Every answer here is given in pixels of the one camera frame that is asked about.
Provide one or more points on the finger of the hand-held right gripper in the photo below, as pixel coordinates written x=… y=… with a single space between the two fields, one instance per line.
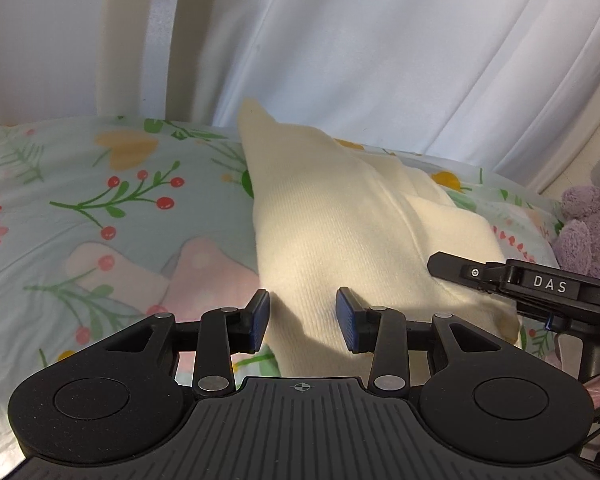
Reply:
x=455 y=269

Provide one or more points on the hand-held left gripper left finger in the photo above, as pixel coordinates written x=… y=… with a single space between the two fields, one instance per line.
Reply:
x=260 y=321

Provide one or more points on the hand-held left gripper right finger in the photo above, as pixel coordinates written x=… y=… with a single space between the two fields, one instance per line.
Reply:
x=348 y=321

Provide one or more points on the cream knit sweater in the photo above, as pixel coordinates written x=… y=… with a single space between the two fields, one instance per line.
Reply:
x=330 y=220

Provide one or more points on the purple teddy bear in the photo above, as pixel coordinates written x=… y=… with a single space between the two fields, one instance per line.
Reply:
x=580 y=240

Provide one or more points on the white curtain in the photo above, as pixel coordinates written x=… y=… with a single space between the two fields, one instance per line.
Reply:
x=380 y=60

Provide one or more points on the floral bed sheet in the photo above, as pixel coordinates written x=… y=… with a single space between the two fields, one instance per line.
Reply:
x=80 y=185

